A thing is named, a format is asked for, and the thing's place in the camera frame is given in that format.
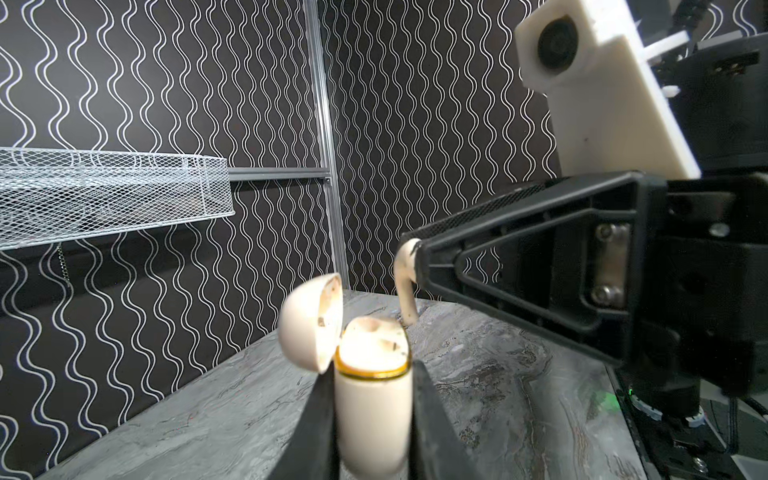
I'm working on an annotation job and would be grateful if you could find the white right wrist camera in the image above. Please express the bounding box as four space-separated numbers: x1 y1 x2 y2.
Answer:
514 1 701 180

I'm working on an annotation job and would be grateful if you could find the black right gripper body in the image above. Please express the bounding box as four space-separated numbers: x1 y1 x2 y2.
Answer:
624 172 767 396

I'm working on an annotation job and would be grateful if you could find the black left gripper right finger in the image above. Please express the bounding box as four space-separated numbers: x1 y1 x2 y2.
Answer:
408 360 480 480

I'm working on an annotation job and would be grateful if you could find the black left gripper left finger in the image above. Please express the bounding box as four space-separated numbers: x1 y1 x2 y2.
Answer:
268 366 339 480

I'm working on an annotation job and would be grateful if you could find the white wireless earbud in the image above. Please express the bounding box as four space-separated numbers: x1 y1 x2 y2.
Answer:
393 238 420 326

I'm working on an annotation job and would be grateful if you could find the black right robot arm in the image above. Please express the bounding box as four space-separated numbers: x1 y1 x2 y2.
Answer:
394 1 767 479

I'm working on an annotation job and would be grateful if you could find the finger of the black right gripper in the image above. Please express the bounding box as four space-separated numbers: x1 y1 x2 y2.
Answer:
415 172 645 366
400 181 552 245

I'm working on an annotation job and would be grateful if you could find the cream earbud charging case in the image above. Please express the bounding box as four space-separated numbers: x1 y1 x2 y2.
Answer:
278 273 413 479

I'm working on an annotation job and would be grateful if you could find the white wire mesh basket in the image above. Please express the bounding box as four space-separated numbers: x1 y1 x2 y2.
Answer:
1 147 234 250

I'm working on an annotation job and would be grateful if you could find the aluminium corner frame post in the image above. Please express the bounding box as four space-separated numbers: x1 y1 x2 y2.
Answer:
303 0 351 289

